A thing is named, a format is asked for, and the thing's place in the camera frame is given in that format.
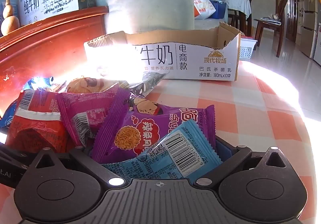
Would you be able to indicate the white orange plastic bag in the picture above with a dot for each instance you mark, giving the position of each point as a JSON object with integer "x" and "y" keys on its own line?
{"x": 200, "y": 8}

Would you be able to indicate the silver refrigerator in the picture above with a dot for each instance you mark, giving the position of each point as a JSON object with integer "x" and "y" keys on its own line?
{"x": 308, "y": 13}

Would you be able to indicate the white plastic basket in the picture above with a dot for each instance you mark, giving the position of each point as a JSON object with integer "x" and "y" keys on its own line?
{"x": 247, "y": 49}

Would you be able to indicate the dark wooden chair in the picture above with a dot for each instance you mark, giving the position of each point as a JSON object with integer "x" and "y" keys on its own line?
{"x": 282, "y": 13}

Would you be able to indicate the silver foil packet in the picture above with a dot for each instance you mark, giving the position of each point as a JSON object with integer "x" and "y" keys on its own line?
{"x": 148, "y": 83}

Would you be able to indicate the white cloth covered table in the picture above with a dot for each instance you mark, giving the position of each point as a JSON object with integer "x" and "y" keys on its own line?
{"x": 238, "y": 4}

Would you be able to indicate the blue bag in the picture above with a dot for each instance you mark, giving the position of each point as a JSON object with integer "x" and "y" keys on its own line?
{"x": 218, "y": 9}

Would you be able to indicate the white cardboard box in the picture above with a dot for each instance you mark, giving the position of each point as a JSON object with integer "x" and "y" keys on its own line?
{"x": 200, "y": 63}

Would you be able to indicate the blue foil snack packet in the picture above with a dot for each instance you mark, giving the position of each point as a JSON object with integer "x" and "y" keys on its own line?
{"x": 40, "y": 83}
{"x": 7, "y": 113}

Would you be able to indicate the dark wooden door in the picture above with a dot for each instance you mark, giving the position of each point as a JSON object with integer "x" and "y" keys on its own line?
{"x": 291, "y": 8}

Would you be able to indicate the tan gourd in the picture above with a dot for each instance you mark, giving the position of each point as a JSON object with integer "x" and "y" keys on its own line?
{"x": 10, "y": 26}

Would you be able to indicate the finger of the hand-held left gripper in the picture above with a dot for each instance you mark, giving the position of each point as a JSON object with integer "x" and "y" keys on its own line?
{"x": 11, "y": 166}

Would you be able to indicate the light blue snack packet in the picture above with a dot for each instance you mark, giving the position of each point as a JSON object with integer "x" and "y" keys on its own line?
{"x": 163, "y": 153}

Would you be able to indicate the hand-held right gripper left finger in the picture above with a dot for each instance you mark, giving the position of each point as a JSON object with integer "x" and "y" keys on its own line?
{"x": 80, "y": 157}

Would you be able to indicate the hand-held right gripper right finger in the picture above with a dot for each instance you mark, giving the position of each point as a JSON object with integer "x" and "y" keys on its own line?
{"x": 225, "y": 150}

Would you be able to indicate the purple noodle snack packet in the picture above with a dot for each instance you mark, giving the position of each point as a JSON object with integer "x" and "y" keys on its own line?
{"x": 130, "y": 126}
{"x": 75, "y": 108}

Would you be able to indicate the orange checkered tablecloth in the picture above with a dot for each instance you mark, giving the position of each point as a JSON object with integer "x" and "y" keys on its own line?
{"x": 250, "y": 113}

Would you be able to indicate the red noodle snack packet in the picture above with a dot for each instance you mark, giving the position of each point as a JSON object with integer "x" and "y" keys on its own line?
{"x": 32, "y": 128}

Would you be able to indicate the croissant bread packet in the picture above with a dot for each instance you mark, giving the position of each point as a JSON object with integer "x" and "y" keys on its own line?
{"x": 85, "y": 85}

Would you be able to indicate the striped chair cushion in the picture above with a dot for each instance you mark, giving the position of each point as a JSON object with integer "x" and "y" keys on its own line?
{"x": 270, "y": 20}

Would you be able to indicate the pale green cushion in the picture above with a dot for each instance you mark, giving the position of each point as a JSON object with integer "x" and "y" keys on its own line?
{"x": 150, "y": 6}

